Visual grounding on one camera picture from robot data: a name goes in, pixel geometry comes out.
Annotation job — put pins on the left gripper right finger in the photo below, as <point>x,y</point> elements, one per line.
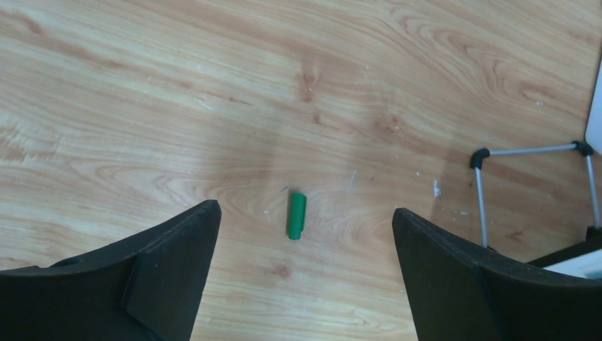
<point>458,290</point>

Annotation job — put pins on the green marker cap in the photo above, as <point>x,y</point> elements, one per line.
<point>296,215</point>

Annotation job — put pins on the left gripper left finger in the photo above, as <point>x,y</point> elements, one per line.
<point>145,287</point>

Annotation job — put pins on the white whiteboard black frame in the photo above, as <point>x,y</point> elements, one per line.
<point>582,260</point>

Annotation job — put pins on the white rack foot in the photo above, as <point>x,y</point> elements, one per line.
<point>593,127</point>

